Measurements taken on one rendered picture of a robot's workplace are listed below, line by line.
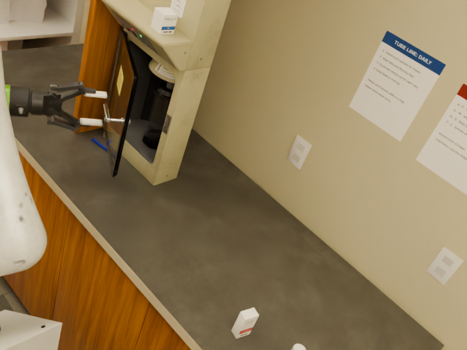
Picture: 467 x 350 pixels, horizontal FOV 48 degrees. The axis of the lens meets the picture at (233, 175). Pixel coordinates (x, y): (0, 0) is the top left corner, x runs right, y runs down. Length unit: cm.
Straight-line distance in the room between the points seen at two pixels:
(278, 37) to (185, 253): 83
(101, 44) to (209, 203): 67
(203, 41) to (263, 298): 81
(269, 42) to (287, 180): 52
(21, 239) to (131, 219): 68
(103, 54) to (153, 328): 95
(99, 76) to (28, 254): 99
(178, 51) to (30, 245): 75
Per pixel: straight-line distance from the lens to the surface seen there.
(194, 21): 161
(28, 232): 114
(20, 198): 116
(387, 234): 187
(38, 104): 171
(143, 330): 176
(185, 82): 169
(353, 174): 186
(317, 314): 172
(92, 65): 195
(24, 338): 117
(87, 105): 204
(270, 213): 198
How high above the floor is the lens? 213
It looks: 35 degrees down
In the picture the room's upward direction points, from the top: 21 degrees clockwise
